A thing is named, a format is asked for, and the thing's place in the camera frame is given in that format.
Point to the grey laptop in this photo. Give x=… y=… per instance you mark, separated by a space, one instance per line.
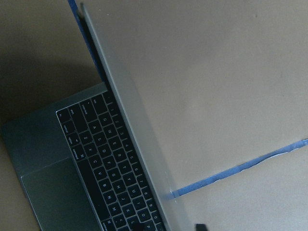
x=81 y=169

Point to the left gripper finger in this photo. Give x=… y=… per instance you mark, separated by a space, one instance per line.
x=200 y=227

